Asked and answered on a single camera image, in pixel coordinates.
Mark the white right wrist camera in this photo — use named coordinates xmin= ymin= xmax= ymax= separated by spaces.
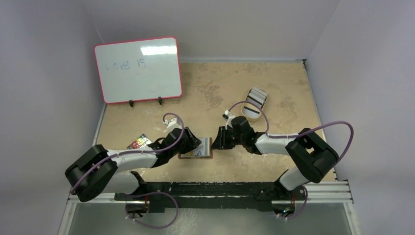
xmin=222 ymin=110 xmax=235 ymax=121

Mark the pack of coloured markers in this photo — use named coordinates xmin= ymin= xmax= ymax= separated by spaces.
xmin=127 ymin=133 xmax=152 ymax=149

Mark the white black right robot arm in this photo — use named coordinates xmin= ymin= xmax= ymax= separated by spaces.
xmin=211 ymin=116 xmax=340 ymax=199

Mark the beige oval card tray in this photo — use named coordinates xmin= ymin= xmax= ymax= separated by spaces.
xmin=240 ymin=87 xmax=269 ymax=122

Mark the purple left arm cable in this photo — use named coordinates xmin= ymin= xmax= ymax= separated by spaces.
xmin=69 ymin=113 xmax=180 ymax=230

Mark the aluminium rail frame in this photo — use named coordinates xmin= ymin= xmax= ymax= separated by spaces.
xmin=66 ymin=180 xmax=354 ymax=215

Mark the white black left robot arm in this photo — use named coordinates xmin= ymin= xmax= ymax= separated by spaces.
xmin=65 ymin=127 xmax=203 ymax=202

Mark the pink framed whiteboard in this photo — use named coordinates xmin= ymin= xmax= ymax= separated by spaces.
xmin=93 ymin=36 xmax=183 ymax=104

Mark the brown leather card holder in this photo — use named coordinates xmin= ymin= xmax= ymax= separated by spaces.
xmin=178 ymin=137 xmax=213 ymax=159

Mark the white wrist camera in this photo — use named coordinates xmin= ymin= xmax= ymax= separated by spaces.
xmin=222 ymin=110 xmax=235 ymax=121
xmin=163 ymin=117 xmax=182 ymax=132

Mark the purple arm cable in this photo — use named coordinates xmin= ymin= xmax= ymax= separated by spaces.
xmin=224 ymin=100 xmax=355 ymax=221
xmin=69 ymin=113 xmax=180 ymax=230

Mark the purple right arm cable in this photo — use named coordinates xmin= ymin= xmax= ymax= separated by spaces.
xmin=224 ymin=100 xmax=355 ymax=221

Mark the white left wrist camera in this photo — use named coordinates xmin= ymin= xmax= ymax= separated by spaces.
xmin=163 ymin=117 xmax=182 ymax=132

